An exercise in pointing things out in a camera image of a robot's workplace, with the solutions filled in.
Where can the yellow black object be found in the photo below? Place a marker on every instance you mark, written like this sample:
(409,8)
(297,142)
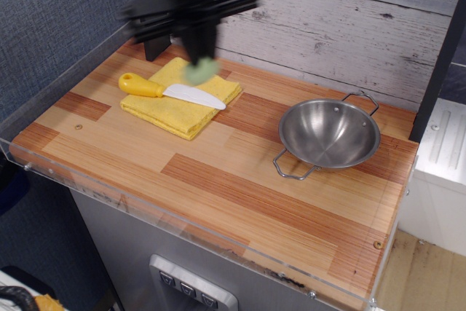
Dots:
(19,298)

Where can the white side cabinet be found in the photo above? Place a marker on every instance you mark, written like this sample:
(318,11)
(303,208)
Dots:
(433,209)

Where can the clear acrylic table guard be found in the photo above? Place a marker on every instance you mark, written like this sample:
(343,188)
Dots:
(60,97)

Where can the silver dispenser button panel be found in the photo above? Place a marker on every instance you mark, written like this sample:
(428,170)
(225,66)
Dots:
(189,284)

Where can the stainless steel bowl with handles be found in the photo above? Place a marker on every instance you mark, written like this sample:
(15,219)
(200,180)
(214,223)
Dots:
(330,134)

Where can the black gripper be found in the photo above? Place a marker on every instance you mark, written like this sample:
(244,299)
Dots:
(153,18)

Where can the yellow folded cloth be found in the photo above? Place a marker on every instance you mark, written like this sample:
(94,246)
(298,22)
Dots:
(182,118)

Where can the dark left post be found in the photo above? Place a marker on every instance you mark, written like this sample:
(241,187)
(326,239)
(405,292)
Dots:
(151,45)

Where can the light green toy broccoli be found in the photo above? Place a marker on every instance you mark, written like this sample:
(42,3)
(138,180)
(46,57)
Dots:
(199,73)

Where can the yellow handled white knife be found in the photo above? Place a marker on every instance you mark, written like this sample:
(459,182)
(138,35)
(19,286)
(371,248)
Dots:
(134,84)

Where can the dark post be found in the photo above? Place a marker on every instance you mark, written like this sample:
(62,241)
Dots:
(151,45)
(445,57)

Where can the dark right post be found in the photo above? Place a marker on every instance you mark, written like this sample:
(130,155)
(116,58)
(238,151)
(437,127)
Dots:
(445,57)

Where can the silver toy fridge cabinet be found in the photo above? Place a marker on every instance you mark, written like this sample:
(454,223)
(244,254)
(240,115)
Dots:
(126,233)

